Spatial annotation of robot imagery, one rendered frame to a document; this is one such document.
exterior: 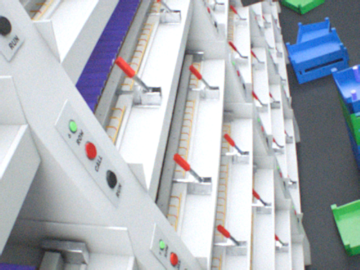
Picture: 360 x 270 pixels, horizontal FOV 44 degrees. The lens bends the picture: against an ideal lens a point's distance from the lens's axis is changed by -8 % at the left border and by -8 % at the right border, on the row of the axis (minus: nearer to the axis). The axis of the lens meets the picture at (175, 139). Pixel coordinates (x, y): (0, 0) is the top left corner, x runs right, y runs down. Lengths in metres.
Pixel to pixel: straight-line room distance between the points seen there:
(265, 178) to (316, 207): 0.65
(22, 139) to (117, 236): 0.16
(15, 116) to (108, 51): 0.44
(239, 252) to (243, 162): 0.26
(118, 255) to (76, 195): 0.10
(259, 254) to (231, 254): 0.24
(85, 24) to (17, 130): 0.20
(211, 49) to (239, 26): 0.58
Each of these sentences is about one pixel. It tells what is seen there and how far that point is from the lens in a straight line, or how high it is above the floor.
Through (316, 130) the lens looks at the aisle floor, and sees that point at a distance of 2.30.
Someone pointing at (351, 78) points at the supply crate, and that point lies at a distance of 1.87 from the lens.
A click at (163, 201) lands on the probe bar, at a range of 0.78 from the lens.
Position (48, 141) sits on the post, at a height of 1.32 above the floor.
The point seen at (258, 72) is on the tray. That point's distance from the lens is 1.78.
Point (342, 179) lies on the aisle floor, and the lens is 2.05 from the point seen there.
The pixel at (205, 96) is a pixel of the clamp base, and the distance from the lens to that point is 1.02.
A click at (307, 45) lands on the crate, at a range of 2.75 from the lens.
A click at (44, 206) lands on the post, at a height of 1.25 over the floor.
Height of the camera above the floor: 1.51
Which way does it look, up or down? 35 degrees down
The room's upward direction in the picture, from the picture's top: 30 degrees counter-clockwise
